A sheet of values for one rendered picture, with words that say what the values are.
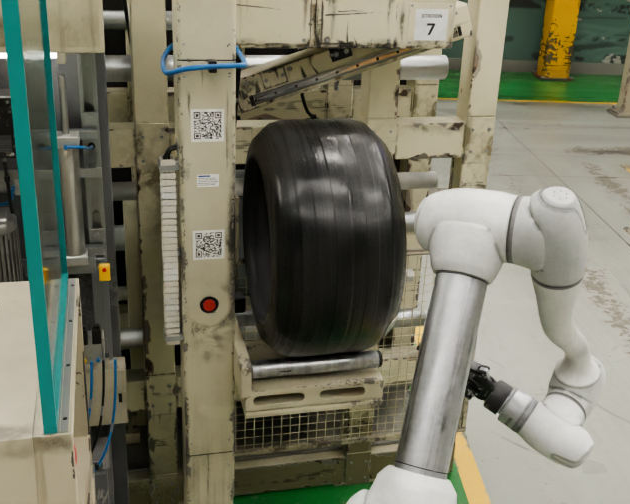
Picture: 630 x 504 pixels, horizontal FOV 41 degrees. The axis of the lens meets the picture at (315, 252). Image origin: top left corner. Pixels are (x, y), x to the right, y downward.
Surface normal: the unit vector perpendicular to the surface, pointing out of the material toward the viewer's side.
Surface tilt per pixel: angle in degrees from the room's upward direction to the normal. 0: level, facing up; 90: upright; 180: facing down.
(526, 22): 90
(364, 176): 42
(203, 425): 90
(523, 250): 104
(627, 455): 0
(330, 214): 58
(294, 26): 90
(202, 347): 90
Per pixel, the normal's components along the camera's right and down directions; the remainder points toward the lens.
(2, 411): 0.04, -0.92
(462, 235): -0.36, -0.15
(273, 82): 0.23, 0.38
